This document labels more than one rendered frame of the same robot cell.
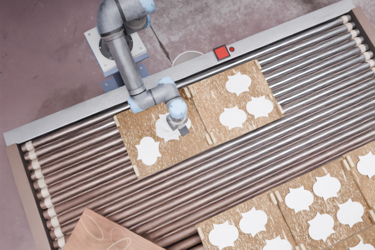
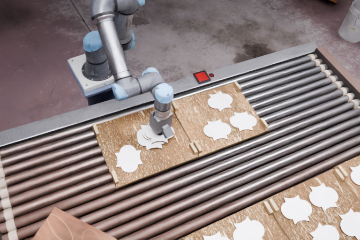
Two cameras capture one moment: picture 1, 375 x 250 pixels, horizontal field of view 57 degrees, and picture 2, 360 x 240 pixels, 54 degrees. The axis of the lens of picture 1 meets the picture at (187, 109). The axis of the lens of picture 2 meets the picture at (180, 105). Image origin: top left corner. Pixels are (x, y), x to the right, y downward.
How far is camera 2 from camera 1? 0.64 m
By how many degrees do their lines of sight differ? 23
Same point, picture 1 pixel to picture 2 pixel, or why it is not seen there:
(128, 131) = (107, 140)
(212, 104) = (195, 118)
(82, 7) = (61, 73)
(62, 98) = not seen: hidden behind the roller
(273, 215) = (270, 227)
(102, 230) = (73, 232)
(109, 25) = (102, 6)
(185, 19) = not seen: hidden behind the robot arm
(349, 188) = (347, 199)
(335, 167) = (328, 178)
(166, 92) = (151, 79)
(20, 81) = not seen: outside the picture
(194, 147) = (178, 156)
